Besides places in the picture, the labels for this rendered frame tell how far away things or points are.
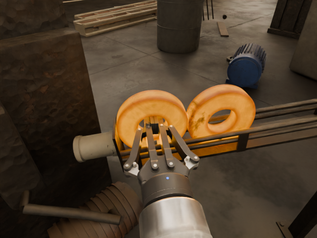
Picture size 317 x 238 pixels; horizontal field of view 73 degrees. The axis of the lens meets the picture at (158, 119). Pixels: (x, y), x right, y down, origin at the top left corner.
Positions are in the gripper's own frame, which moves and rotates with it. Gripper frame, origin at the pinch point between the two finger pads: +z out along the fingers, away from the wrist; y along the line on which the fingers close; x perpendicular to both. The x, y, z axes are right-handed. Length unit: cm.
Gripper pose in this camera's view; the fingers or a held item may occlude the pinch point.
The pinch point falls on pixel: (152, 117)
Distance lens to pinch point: 45.3
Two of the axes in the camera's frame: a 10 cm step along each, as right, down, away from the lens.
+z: -1.4, -6.4, 7.6
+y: 9.9, -0.9, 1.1
